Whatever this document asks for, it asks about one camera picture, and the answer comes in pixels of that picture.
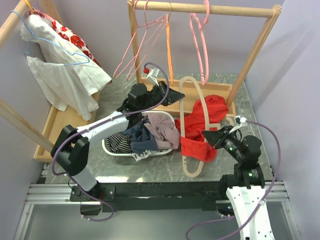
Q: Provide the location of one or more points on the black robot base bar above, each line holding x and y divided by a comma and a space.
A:
130, 196

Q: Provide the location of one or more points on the orange plastic hanger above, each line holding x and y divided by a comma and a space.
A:
168, 44

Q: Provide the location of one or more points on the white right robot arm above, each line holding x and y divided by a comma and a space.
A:
245, 188

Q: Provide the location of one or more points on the black striped tank top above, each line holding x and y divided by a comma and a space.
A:
119, 143

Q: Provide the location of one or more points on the wooden clothes rack centre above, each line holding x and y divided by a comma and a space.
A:
270, 14

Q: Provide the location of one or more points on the mauve tank top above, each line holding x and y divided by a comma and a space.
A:
164, 131

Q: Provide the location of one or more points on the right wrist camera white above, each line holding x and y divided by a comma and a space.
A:
239, 121

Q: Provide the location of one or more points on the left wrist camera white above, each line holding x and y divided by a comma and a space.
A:
152, 75

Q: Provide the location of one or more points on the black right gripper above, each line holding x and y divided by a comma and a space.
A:
216, 137

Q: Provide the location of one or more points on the beige wooden hanger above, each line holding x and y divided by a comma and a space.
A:
180, 123

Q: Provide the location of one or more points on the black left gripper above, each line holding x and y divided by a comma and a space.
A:
172, 97

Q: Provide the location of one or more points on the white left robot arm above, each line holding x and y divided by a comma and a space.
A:
71, 149

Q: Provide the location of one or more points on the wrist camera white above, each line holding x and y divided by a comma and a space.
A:
239, 121
152, 75

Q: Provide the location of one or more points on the white perforated plastic basket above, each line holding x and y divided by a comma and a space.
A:
160, 152

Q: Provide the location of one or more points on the pink plastic hanger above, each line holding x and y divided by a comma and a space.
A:
203, 59

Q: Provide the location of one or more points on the white dress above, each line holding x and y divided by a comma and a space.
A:
67, 77

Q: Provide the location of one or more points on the navy blue tank top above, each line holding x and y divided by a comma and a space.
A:
142, 139

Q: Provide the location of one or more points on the red floral white garment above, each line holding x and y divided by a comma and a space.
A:
73, 38

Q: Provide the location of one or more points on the red tank top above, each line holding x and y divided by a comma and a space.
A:
193, 143

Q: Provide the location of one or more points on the pink wire hanger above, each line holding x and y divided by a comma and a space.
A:
124, 65
143, 37

